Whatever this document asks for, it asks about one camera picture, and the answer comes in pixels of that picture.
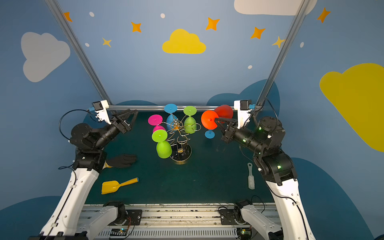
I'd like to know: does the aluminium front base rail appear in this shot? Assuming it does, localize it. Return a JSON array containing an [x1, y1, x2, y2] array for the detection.
[[56, 203, 304, 240]]

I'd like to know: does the pink wine glass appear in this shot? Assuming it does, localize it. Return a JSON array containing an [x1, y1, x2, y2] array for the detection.
[[148, 115, 166, 133]]

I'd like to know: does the yellow plastic scoop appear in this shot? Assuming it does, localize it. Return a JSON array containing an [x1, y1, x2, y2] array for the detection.
[[101, 178, 139, 195]]

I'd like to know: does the left green circuit board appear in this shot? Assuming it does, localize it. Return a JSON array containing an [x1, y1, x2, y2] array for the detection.
[[109, 228, 129, 239]]

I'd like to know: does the black glove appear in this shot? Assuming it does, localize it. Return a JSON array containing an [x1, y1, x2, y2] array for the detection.
[[103, 154, 138, 169]]

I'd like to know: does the gold wire glass rack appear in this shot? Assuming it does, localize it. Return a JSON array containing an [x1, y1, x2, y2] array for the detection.
[[164, 116, 202, 165]]

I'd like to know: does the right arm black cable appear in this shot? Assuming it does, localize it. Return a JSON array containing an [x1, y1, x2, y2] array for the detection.
[[254, 97, 280, 133]]

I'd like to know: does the horizontal aluminium back rail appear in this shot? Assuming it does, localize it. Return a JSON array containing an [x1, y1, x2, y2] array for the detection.
[[105, 104, 264, 113]]

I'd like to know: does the green circuit board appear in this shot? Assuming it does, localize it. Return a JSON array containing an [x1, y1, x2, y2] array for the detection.
[[236, 228, 252, 240], [109, 228, 129, 239]]

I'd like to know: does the right aluminium corner post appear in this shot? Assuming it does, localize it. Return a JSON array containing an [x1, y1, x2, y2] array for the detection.
[[253, 0, 311, 120]]

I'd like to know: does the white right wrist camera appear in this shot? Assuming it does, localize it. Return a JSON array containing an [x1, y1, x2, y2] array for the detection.
[[234, 100, 255, 129]]

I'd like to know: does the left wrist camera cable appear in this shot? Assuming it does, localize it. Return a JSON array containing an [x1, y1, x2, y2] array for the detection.
[[58, 108, 94, 142]]

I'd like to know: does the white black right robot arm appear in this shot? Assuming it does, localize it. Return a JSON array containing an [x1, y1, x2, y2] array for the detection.
[[215, 117, 315, 240]]

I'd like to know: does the back green wine glass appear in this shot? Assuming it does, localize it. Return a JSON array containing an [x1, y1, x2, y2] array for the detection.
[[183, 106, 197, 134]]

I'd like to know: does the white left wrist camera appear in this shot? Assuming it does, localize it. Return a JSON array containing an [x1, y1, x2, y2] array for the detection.
[[89, 100, 112, 125]]

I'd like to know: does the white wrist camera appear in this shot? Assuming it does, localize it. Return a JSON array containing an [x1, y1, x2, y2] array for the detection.
[[234, 100, 255, 129], [89, 100, 112, 125]]

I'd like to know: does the white cleaning brush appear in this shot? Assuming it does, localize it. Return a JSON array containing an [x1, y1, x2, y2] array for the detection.
[[247, 163, 255, 190]]

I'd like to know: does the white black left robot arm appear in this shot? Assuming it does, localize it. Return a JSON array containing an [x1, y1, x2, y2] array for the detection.
[[29, 109, 139, 240]]

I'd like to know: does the right green circuit board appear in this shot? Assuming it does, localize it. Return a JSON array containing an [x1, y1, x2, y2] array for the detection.
[[236, 228, 252, 240]]

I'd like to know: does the red wine glass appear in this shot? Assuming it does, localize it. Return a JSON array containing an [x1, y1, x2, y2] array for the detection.
[[201, 105, 234, 130]]

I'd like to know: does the green wine glass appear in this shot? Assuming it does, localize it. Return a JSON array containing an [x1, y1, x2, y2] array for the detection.
[[183, 106, 197, 134], [152, 130, 172, 159]]

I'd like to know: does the front green wine glass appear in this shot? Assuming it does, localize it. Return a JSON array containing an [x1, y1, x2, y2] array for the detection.
[[152, 130, 172, 159]]

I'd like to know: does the left aluminium corner post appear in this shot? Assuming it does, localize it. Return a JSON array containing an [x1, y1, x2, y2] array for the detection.
[[45, 0, 113, 106]]

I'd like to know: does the blue wine glass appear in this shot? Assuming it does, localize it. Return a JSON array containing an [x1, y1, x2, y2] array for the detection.
[[205, 130, 215, 139], [164, 104, 178, 128]]

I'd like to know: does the aluminium corner post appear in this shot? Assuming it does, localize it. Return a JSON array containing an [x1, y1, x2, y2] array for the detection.
[[45, 0, 113, 106], [253, 0, 311, 120]]

